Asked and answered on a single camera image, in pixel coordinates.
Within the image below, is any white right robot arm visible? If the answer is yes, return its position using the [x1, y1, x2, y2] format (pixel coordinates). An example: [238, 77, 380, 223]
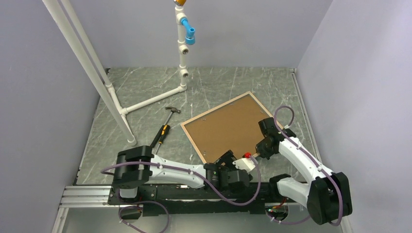
[256, 117, 353, 225]

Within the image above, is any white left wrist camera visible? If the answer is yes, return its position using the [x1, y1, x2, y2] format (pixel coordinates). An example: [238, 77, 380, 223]
[232, 152, 257, 173]

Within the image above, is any orange pipe cap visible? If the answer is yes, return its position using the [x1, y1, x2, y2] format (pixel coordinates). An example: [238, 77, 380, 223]
[174, 0, 187, 7]

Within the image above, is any blue picture frame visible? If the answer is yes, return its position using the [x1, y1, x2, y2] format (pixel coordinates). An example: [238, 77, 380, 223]
[181, 91, 273, 163]

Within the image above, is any blue pipe fitting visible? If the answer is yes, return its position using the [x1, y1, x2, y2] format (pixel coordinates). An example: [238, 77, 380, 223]
[180, 17, 196, 45]

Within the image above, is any steel claw hammer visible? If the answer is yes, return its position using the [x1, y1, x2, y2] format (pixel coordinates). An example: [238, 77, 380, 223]
[154, 106, 181, 154]

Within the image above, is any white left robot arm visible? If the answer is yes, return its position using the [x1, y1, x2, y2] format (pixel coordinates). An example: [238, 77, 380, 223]
[112, 146, 256, 204]

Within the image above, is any aluminium table edge rail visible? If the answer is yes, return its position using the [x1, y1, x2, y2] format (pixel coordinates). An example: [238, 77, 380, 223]
[288, 68, 323, 164]

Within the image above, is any white pvc pipe stand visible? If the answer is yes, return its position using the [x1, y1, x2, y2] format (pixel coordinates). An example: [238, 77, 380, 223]
[43, 0, 190, 146]

